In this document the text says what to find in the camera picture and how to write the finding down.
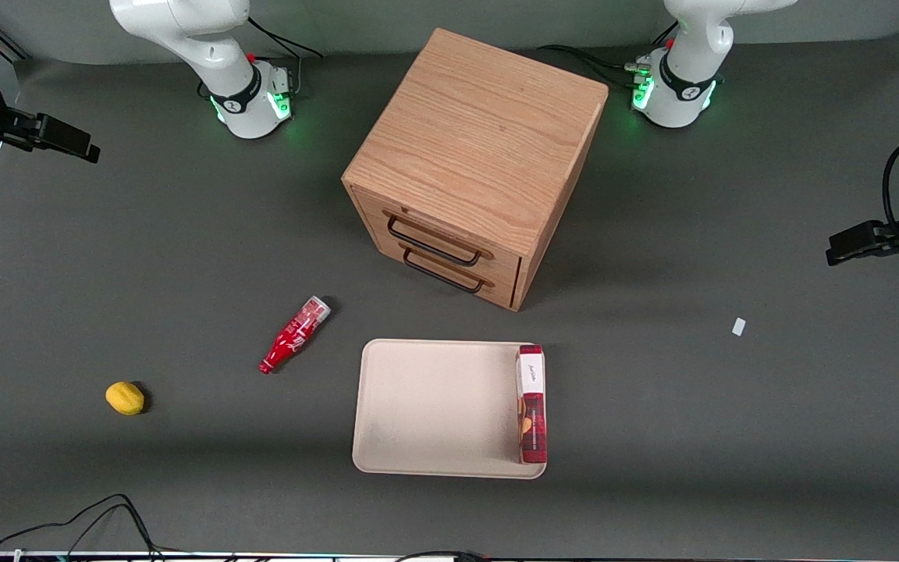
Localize black right base cable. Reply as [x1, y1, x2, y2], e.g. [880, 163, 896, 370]
[247, 16, 325, 94]

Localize black looped floor cable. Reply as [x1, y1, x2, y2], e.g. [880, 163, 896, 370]
[0, 484, 185, 562]

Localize oak wooden drawer cabinet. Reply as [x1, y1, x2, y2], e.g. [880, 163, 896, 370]
[341, 27, 609, 313]

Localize dark grey table mat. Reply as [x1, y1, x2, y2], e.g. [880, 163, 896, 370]
[0, 28, 899, 558]

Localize black base cable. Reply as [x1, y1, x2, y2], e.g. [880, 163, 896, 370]
[247, 16, 325, 94]
[537, 23, 680, 88]

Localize black left base cable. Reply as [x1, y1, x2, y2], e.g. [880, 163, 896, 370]
[537, 23, 680, 88]

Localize black cable with plug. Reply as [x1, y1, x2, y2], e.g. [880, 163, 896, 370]
[393, 550, 491, 562]

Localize yellow lemon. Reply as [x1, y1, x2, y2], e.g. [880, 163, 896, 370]
[105, 381, 146, 417]

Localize red cookie box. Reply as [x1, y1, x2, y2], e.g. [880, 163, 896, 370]
[515, 344, 549, 465]

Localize red ketchup bottle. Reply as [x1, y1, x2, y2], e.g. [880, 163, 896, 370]
[258, 295, 332, 375]

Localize beige plastic tray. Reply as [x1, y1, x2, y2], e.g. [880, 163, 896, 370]
[351, 338, 549, 480]

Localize wooden drawer black handle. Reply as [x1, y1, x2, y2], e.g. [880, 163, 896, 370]
[354, 189, 525, 288]
[375, 237, 522, 311]

